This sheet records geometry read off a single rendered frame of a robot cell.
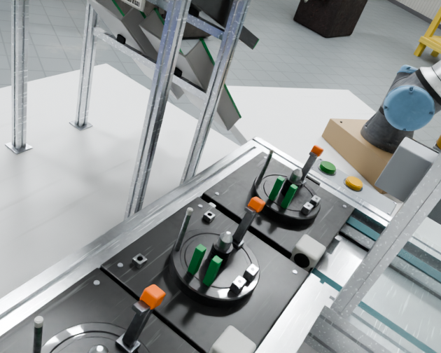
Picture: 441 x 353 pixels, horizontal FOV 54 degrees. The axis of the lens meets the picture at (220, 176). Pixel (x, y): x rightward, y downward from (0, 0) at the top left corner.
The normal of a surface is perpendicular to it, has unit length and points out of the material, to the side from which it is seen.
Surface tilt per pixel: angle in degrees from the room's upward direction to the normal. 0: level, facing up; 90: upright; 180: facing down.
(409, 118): 93
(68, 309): 0
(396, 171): 90
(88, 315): 0
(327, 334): 90
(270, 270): 0
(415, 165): 90
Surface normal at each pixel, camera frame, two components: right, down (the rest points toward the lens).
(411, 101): -0.49, 0.45
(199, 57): 0.69, 0.58
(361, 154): -0.85, 0.08
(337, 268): 0.28, -0.77
